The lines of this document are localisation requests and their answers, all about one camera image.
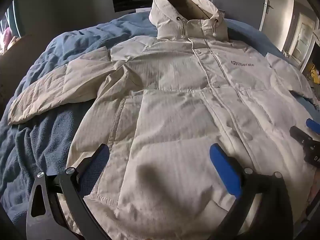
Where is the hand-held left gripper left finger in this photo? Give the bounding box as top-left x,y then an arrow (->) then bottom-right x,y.
26,144 -> 111,240

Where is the light blue fleece blanket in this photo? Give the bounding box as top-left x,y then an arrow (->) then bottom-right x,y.
0,17 -> 320,230

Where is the pink cloth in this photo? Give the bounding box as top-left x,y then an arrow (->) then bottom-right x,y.
0,26 -> 18,53

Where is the hallway door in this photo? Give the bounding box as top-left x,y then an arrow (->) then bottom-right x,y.
292,20 -> 316,64

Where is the white door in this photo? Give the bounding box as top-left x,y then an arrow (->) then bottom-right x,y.
259,0 -> 297,52

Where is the blue quilted duvet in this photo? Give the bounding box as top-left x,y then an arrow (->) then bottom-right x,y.
22,12 -> 158,85

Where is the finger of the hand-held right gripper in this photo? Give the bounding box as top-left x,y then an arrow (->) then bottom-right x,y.
306,118 -> 320,131
289,126 -> 313,146

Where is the dark curtain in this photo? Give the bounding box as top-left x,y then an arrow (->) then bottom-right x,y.
5,0 -> 27,39

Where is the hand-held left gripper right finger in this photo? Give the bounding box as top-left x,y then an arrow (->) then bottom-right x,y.
209,143 -> 294,240

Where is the yellow object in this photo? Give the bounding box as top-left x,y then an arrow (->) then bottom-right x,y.
306,62 -> 320,86

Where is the white hooded puffer jacket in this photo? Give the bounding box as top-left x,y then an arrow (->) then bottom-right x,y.
7,0 -> 320,240

